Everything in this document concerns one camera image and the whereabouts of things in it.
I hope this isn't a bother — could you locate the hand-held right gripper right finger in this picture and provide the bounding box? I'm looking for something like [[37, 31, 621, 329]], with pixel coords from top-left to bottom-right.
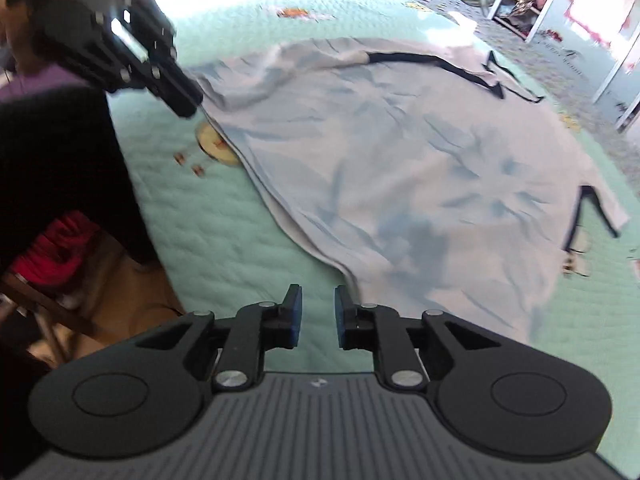
[[334, 285, 501, 391]]

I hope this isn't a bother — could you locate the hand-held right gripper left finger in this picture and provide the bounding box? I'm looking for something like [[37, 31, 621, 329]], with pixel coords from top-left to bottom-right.
[[135, 284, 303, 393]]

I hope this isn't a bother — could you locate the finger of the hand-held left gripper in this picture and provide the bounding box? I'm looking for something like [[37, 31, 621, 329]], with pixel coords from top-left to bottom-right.
[[145, 60, 205, 120]]

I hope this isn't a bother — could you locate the white t-shirt with navy trim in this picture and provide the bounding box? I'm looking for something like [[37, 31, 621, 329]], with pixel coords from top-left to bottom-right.
[[192, 37, 631, 357]]

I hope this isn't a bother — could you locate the mint bee print quilted bedspread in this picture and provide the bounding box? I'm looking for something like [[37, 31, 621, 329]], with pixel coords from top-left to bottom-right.
[[107, 0, 640, 402]]

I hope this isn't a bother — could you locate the red cloth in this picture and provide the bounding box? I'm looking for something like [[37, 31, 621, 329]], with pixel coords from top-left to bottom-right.
[[9, 209, 102, 287]]

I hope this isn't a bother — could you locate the wooden stool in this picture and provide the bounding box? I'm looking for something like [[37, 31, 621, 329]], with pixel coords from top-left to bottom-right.
[[0, 271, 100, 367]]

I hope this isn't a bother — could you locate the sliding door wardrobe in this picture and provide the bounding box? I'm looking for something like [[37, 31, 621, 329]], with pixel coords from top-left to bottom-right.
[[430, 0, 640, 134]]

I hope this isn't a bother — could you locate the pink framed poster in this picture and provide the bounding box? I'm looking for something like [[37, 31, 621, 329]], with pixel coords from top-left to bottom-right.
[[564, 0, 640, 45]]

